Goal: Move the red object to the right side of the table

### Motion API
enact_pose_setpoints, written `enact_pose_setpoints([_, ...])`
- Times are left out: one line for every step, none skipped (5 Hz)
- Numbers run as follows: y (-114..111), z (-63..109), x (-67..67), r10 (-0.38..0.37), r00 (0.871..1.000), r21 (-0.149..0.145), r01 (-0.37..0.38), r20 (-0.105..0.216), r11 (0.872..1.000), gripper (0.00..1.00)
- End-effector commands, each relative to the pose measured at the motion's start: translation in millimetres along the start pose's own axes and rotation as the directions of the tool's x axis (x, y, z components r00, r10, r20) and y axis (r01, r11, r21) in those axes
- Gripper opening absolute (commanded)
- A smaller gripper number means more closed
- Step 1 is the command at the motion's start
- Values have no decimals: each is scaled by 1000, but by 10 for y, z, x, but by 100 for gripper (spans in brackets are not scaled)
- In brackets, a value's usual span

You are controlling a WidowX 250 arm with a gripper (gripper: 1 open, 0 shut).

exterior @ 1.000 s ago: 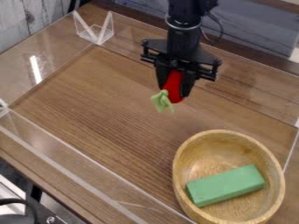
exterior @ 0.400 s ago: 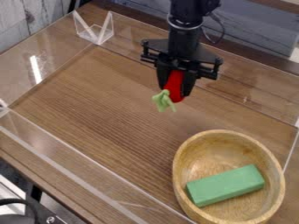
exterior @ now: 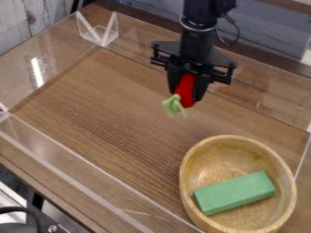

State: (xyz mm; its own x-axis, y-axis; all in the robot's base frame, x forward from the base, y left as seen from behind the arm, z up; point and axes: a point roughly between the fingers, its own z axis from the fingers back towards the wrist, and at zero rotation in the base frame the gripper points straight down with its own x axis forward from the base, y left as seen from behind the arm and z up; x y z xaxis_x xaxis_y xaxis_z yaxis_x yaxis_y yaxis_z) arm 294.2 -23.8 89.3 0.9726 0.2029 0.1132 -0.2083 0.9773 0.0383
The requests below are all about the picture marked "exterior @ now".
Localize green rectangular block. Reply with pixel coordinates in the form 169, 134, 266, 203
194, 171, 277, 216

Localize red plush strawberry toy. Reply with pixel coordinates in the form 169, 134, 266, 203
162, 73, 197, 117

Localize wooden bowl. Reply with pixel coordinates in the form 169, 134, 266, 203
179, 135, 297, 233

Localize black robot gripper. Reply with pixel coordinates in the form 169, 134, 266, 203
151, 28, 237, 102

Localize black cable lower left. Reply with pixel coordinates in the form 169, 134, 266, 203
0, 206, 42, 233

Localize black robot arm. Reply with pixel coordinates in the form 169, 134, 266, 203
151, 0, 237, 107

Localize black metal table frame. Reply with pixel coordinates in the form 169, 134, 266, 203
24, 189, 83, 233

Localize clear acrylic corner bracket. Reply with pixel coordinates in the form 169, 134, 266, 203
75, 12, 119, 47

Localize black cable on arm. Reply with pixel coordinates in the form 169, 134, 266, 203
214, 13, 241, 48

